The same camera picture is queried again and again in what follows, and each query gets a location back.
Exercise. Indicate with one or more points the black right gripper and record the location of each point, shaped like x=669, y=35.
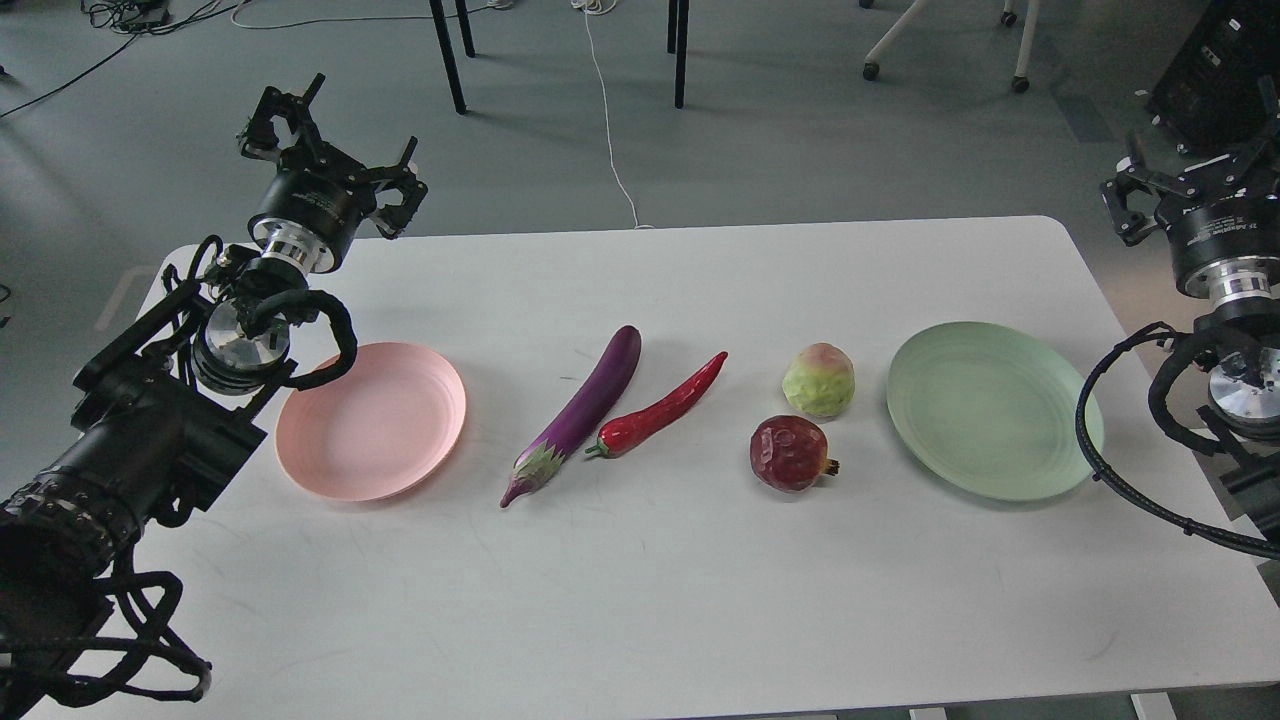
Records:
x=1225, y=240

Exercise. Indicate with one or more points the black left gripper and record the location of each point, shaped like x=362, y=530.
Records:
x=308, y=221

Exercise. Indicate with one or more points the purple eggplant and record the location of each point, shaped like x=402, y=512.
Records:
x=578, y=419

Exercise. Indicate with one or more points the red chili pepper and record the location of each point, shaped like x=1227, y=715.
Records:
x=621, y=435

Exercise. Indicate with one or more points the green pink peach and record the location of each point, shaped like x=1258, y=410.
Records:
x=820, y=381

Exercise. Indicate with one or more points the red pomegranate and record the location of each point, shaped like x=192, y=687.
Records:
x=791, y=454

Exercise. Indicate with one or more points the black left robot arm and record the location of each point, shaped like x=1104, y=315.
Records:
x=167, y=420

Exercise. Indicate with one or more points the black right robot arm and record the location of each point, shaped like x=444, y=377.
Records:
x=1216, y=392

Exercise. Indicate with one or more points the black equipment case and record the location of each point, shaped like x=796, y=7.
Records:
x=1208, y=98

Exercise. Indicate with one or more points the white chair base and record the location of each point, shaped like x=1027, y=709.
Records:
x=907, y=43

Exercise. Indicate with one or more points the black table leg left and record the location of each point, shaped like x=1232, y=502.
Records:
x=445, y=42

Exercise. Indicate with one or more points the black table leg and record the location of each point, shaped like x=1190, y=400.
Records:
x=677, y=44
x=445, y=42

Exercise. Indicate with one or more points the pink plate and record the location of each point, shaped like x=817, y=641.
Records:
x=381, y=429

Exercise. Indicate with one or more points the green plate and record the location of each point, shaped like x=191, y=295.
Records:
x=990, y=410

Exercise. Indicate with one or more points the black table leg right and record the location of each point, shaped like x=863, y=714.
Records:
x=677, y=44

